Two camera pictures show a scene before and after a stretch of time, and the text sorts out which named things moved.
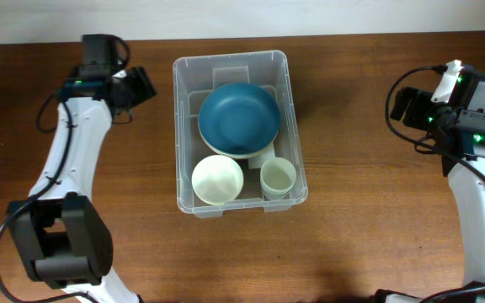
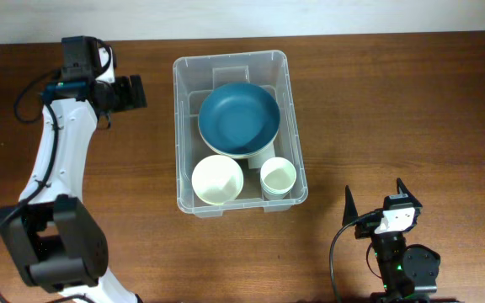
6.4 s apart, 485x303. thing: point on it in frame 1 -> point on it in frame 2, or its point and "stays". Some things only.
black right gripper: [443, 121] -> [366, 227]
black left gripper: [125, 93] -> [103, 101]
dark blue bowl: [239, 117] stays
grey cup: [275, 197] stays
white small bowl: [217, 179] stays
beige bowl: [237, 155] stays
